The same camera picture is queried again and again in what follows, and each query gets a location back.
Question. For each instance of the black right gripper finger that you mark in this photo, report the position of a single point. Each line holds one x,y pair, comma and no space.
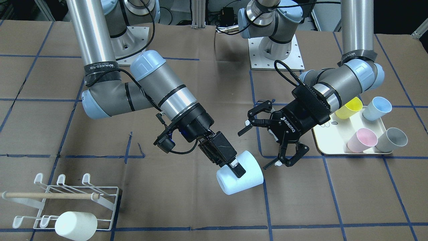
211,150
229,153

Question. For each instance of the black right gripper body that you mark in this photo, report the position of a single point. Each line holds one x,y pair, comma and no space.
198,122

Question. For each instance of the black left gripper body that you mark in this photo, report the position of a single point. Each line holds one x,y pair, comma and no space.
290,124

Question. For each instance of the light blue cup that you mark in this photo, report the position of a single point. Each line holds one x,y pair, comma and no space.
377,108
251,174

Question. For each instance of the white cup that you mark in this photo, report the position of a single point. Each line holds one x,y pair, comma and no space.
77,226

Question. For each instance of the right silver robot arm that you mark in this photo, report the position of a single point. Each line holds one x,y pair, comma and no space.
150,83

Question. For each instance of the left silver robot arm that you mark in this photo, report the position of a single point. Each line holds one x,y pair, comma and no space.
318,88

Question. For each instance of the yellow cup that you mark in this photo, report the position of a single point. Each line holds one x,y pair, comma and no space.
350,108

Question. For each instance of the pink cup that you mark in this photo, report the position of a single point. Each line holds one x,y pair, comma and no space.
362,140

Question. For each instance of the grey cup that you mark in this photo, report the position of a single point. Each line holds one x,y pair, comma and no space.
392,139

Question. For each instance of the cream rabbit tray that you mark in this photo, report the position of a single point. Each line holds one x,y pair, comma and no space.
331,138

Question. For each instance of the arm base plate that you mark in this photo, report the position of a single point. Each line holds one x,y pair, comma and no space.
128,46
263,52

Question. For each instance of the aluminium frame post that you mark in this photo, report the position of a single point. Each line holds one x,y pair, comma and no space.
198,13

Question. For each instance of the white wire cup rack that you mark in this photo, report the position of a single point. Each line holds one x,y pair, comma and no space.
55,199

